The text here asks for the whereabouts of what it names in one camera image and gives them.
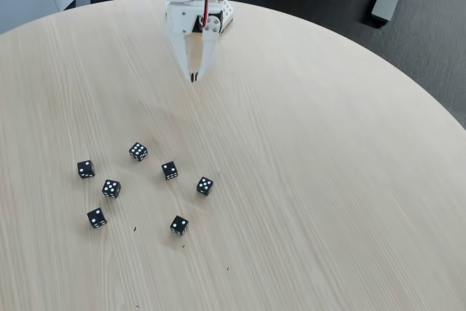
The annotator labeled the black die with white pips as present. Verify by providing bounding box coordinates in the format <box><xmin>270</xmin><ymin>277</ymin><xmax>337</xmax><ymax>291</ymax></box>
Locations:
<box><xmin>87</xmin><ymin>208</ymin><xmax>108</xmax><ymax>230</ymax></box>
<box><xmin>196</xmin><ymin>176</ymin><xmax>215</xmax><ymax>197</ymax></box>
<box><xmin>128</xmin><ymin>141</ymin><xmax>149</xmax><ymax>162</ymax></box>
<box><xmin>170</xmin><ymin>215</ymin><xmax>189</xmax><ymax>237</ymax></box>
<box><xmin>161</xmin><ymin>161</ymin><xmax>179</xmax><ymax>181</ymax></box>
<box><xmin>76</xmin><ymin>160</ymin><xmax>96</xmax><ymax>180</ymax></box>
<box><xmin>101</xmin><ymin>178</ymin><xmax>122</xmax><ymax>199</ymax></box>

